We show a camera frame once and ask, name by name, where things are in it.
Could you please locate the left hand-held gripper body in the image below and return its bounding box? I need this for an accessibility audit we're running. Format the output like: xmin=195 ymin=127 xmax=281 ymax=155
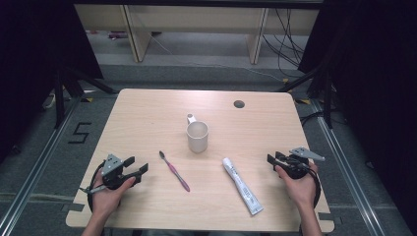
xmin=100 ymin=152 xmax=133 ymax=191

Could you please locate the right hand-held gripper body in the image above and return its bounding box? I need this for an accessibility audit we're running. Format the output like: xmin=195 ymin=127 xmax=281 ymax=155
xmin=276 ymin=147 xmax=327 ymax=180

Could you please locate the pink toothbrush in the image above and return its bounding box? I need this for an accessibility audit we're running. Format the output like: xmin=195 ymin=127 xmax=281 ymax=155
xmin=158 ymin=150 xmax=191 ymax=193

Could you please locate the white toothpaste tube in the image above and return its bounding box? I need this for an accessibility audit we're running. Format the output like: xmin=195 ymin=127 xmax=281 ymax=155
xmin=221 ymin=156 xmax=265 ymax=216

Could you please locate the white cup with handle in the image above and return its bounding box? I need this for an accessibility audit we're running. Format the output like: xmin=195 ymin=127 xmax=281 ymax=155
xmin=186 ymin=113 xmax=209 ymax=154

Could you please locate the person's right hand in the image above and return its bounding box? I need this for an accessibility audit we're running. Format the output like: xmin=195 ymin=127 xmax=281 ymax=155
xmin=274 ymin=162 xmax=320 ymax=209

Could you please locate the person's left hand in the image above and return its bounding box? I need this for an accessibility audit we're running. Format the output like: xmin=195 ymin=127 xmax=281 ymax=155
xmin=92 ymin=176 xmax=136 ymax=216

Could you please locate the black metal stand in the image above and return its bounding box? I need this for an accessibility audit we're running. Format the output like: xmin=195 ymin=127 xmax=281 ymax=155
xmin=53 ymin=65 xmax=119 ymax=130
xmin=276 ymin=63 xmax=336 ymax=130

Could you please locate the dark curtain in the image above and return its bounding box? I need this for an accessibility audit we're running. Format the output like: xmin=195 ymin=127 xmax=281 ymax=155
xmin=297 ymin=0 xmax=417 ymax=234
xmin=0 ymin=0 xmax=104 ymax=165

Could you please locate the light wooden desk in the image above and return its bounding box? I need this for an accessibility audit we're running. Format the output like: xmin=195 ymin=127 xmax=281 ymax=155
xmin=73 ymin=3 xmax=321 ymax=65

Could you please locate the grey cable plug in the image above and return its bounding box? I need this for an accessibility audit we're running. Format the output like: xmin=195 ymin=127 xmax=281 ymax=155
xmin=79 ymin=185 xmax=107 ymax=195

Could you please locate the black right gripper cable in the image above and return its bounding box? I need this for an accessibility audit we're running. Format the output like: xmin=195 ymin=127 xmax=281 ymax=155
xmin=308 ymin=165 xmax=323 ymax=209

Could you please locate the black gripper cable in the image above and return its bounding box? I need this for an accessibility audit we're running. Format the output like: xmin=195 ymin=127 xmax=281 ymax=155
xmin=87 ymin=161 xmax=105 ymax=212
xmin=308 ymin=165 xmax=323 ymax=209

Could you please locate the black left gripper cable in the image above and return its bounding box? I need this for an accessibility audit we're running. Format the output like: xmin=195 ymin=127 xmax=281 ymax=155
xmin=87 ymin=161 xmax=105 ymax=212

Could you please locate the black floor cable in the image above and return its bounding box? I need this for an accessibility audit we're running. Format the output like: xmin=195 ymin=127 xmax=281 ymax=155
xmin=299 ymin=111 xmax=325 ymax=128

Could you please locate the aluminium floor rail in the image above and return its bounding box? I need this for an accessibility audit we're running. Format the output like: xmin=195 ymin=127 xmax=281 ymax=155
xmin=309 ymin=97 xmax=387 ymax=236
xmin=0 ymin=96 xmax=82 ymax=236

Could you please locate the white cable loop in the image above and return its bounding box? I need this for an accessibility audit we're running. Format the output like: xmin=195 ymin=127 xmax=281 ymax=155
xmin=42 ymin=92 xmax=57 ymax=110

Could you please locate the bundle of black cables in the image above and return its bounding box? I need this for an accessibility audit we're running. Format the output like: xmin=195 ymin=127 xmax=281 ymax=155
xmin=262 ymin=8 xmax=307 ymax=79

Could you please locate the thin white floor cable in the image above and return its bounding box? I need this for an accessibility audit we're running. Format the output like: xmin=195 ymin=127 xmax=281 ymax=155
xmin=149 ymin=32 xmax=286 ymax=83

